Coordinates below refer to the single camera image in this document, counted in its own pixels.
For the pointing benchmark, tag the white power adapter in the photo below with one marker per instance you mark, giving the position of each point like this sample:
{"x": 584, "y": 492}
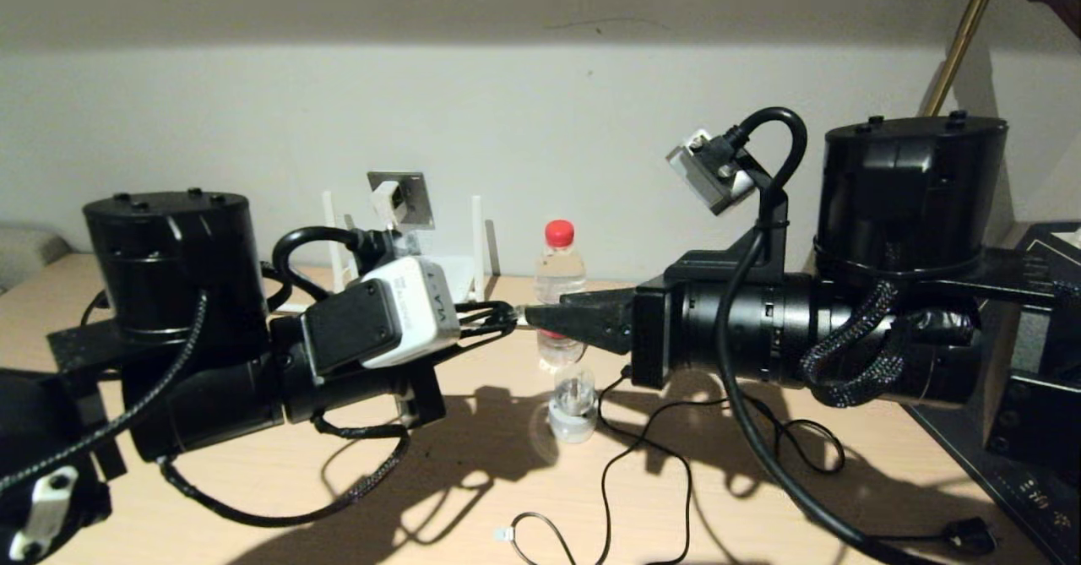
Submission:
{"x": 388, "y": 198}

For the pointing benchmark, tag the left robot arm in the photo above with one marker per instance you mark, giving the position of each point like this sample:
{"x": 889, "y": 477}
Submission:
{"x": 169, "y": 278}

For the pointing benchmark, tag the grey cushion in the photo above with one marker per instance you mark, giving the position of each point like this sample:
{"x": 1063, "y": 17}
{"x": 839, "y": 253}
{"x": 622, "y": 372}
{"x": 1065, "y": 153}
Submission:
{"x": 29, "y": 252}

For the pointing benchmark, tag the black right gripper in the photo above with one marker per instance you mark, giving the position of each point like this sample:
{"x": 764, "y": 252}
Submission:
{"x": 659, "y": 337}

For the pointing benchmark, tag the grey wall socket plate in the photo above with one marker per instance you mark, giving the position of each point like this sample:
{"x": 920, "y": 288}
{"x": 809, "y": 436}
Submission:
{"x": 420, "y": 210}

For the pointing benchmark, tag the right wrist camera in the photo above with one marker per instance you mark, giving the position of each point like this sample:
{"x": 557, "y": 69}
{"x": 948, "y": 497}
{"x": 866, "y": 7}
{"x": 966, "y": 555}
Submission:
{"x": 705, "y": 176}

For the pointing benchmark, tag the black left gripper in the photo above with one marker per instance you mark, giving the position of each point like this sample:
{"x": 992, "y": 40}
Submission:
{"x": 372, "y": 396}

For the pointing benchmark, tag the red capped water bottle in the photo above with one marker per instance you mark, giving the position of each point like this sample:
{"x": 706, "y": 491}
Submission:
{"x": 559, "y": 274}

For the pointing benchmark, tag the white charger plug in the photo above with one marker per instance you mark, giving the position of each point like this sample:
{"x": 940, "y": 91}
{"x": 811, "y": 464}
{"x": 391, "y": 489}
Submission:
{"x": 414, "y": 312}

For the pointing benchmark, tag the white router with antennas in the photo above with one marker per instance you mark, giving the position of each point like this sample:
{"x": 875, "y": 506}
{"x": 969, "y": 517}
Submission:
{"x": 477, "y": 236}

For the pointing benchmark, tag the clear dome grey base gadget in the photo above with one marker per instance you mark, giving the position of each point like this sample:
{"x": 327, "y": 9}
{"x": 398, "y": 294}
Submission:
{"x": 573, "y": 417}

